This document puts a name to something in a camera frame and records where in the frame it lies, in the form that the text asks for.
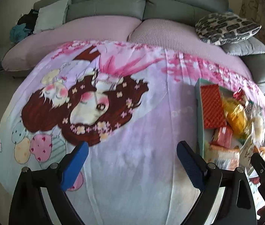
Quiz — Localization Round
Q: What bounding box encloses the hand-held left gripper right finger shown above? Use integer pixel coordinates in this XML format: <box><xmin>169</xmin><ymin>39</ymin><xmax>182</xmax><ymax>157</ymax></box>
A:
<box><xmin>177</xmin><ymin>141</ymin><xmax>257</xmax><ymax>225</ymax></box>

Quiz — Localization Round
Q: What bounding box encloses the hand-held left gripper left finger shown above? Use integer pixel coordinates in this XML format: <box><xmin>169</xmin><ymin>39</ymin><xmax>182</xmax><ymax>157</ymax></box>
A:
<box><xmin>8</xmin><ymin>141</ymin><xmax>90</xmax><ymax>225</ymax></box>

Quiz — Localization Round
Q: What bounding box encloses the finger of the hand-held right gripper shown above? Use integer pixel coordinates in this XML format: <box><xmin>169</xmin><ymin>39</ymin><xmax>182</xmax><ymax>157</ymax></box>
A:
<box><xmin>250</xmin><ymin>153</ymin><xmax>265</xmax><ymax>182</ymax></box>

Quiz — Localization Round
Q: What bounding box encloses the cream snack packet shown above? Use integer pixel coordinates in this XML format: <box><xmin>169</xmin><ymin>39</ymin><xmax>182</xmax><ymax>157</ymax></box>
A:
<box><xmin>239</xmin><ymin>143</ymin><xmax>256</xmax><ymax>169</ymax></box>

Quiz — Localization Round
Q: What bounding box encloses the small orange snack packet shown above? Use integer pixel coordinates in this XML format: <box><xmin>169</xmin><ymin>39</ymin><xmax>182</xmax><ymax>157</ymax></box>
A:
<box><xmin>208</xmin><ymin>144</ymin><xmax>241</xmax><ymax>170</ymax></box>

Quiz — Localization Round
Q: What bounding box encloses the pink snack packet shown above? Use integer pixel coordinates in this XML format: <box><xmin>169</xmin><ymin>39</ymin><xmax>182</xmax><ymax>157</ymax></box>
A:
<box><xmin>213</xmin><ymin>127</ymin><xmax>233</xmax><ymax>147</ymax></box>

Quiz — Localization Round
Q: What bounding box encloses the teal-rimmed white cardboard box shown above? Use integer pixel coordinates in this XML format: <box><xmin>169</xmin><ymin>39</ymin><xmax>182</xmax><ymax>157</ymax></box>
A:
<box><xmin>195</xmin><ymin>78</ymin><xmax>265</xmax><ymax>176</ymax></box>

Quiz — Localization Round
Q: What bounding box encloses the yellow snack packet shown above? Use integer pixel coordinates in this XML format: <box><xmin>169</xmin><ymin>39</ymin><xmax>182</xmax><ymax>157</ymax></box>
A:
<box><xmin>222</xmin><ymin>97</ymin><xmax>250</xmax><ymax>136</ymax></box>

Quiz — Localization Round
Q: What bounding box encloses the red patterned wafer packet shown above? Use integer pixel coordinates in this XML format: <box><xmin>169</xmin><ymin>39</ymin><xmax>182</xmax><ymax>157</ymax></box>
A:
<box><xmin>200</xmin><ymin>84</ymin><xmax>227</xmax><ymax>129</ymax></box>

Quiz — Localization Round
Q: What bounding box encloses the printed cartoon blanket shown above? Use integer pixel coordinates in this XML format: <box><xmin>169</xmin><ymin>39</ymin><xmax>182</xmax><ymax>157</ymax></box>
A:
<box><xmin>0</xmin><ymin>40</ymin><xmax>265</xmax><ymax>225</ymax></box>

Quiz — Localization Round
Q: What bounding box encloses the grey pillow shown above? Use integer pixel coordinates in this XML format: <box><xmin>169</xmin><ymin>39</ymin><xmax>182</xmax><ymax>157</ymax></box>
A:
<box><xmin>222</xmin><ymin>37</ymin><xmax>265</xmax><ymax>57</ymax></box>

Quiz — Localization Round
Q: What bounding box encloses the black white patterned pillow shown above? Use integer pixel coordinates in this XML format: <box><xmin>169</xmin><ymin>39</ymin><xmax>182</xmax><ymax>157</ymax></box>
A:
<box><xmin>195</xmin><ymin>12</ymin><xmax>262</xmax><ymax>46</ymax></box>

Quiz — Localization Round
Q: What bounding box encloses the teal cloth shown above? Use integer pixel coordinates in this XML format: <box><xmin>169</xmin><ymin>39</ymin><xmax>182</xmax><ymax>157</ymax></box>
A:
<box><xmin>10</xmin><ymin>23</ymin><xmax>35</xmax><ymax>43</ymax></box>

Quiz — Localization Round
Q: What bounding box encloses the light grey cushion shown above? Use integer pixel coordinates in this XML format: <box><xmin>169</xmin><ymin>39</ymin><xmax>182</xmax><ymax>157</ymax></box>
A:
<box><xmin>33</xmin><ymin>0</ymin><xmax>70</xmax><ymax>34</ymax></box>

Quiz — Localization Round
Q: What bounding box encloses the dark clothing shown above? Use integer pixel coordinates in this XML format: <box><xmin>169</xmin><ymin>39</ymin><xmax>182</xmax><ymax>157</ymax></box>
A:
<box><xmin>17</xmin><ymin>9</ymin><xmax>40</xmax><ymax>29</ymax></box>

